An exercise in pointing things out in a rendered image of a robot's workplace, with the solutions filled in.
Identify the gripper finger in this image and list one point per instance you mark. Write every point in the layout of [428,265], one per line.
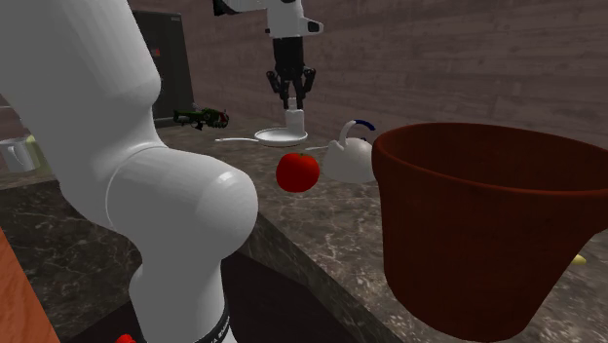
[277,83]
[306,81]

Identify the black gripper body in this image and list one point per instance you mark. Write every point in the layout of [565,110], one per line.
[288,53]

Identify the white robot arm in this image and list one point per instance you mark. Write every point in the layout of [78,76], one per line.
[95,142]

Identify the white cylinder cup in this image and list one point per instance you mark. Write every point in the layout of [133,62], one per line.
[294,121]

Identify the white frying pan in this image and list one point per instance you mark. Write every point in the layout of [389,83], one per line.
[273,138]

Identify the green toy gun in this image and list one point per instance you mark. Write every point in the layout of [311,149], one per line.
[202,118]

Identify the red tomato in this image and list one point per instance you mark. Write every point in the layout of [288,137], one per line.
[297,172]

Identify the black appliance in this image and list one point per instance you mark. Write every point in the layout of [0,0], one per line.
[168,71]

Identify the dark robot stand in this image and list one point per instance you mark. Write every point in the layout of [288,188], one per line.
[275,304]

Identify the large brown flower pot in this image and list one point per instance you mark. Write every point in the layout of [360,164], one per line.
[475,228]

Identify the pale yellow object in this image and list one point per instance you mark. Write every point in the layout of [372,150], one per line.
[40,154]

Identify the white mug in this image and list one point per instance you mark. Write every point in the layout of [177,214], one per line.
[16,154]

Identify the small yellow object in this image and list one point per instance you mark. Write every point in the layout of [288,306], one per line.
[579,260]

